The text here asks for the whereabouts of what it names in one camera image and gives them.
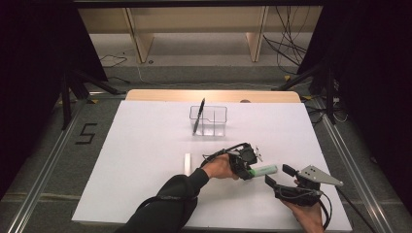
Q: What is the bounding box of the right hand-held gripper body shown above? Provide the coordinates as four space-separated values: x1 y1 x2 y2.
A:
273 164 344 207

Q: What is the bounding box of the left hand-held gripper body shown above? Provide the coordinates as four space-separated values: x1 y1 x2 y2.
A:
226 142 264 182

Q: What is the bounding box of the green highlighter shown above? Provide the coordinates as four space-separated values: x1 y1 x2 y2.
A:
248 164 279 179

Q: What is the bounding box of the clear plastic pen organizer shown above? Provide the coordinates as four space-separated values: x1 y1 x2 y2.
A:
189 105 228 138

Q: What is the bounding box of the white eraser stick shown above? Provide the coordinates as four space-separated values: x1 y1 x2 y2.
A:
184 152 192 178

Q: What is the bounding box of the black pen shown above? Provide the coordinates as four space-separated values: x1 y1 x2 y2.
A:
192 97 206 136

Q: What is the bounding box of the person's left hand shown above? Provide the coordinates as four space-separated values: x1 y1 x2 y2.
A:
200 153 241 181

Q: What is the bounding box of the person's right hand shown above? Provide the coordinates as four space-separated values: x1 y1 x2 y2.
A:
281 199 326 233

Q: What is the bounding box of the light wooden table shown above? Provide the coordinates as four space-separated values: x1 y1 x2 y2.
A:
125 89 302 104

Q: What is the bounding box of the black tripod stand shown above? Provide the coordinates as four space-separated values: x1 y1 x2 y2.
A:
60 69 127 130
271 61 338 125

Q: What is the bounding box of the black curtain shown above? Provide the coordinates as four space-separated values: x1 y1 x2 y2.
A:
296 0 412 206
0 0 109 199

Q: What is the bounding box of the beige wooden shelf unit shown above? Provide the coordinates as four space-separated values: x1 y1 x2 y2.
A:
77 6 325 64

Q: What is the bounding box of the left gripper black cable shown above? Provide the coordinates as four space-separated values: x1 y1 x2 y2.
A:
199 142 251 169

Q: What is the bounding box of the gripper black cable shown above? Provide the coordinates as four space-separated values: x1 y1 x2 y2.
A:
319 190 333 231
199 142 251 169

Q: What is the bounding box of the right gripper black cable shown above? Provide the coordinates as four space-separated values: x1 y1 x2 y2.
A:
319 190 333 231

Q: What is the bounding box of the long black floor cable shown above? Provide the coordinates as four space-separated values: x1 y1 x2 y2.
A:
335 185 377 233

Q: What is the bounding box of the metal floor rail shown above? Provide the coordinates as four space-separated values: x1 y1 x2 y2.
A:
313 96 395 233
6 100 86 233

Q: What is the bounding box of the bundle of black cables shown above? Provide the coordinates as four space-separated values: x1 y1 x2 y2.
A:
262 5 312 76

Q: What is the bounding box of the thin black floor cable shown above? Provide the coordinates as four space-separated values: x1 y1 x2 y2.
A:
98 53 128 69

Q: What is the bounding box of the black frame bar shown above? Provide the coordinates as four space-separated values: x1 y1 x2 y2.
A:
72 0 325 9

